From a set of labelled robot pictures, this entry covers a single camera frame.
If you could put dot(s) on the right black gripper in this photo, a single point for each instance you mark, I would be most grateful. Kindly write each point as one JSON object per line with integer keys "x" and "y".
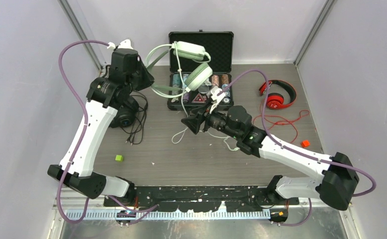
{"x": 194, "y": 123}

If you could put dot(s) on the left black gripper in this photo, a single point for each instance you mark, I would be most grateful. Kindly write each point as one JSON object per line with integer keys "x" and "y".
{"x": 148, "y": 78}

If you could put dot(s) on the mint green headphones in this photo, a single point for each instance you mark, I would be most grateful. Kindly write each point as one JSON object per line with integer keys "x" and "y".
{"x": 188, "y": 58}

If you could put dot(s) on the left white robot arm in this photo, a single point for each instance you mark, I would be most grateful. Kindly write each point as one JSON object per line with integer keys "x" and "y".
{"x": 105, "y": 97}

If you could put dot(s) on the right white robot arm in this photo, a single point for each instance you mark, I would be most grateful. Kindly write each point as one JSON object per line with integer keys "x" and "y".
{"x": 328, "y": 178}

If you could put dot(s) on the blue black headphones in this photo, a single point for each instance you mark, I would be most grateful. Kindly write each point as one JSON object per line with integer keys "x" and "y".
{"x": 126, "y": 114}

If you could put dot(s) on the red headphones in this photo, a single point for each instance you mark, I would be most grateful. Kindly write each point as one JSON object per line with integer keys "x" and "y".
{"x": 276, "y": 101}

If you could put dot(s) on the green cube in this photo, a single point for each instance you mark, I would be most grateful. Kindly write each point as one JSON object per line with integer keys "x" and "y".
{"x": 119, "y": 158}

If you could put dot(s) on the black poker chip case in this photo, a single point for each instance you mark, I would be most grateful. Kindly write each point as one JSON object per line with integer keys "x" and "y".
{"x": 220, "y": 47}

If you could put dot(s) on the orange cube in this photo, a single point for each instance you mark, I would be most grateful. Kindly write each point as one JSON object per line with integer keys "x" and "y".
{"x": 305, "y": 143}

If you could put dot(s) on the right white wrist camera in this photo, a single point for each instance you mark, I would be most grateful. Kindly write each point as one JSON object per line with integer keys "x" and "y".
{"x": 216, "y": 96}

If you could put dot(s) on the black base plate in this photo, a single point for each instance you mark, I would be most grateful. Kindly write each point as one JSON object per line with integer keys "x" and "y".
{"x": 201, "y": 199}

